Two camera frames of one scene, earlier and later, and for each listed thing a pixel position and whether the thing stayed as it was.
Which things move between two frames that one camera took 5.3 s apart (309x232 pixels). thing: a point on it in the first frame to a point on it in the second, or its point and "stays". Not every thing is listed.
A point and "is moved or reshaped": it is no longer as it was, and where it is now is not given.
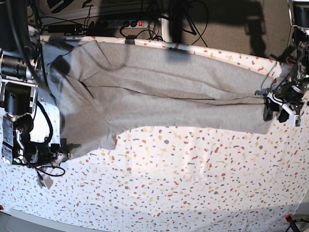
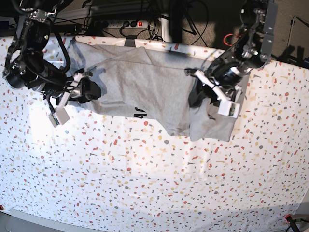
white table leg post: (165, 30) stays
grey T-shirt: (105, 87) is moved or reshaped
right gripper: (287, 99) to (204, 89)
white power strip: (122, 23) stays
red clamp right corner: (288, 218) stays
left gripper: (44, 156) to (81, 90)
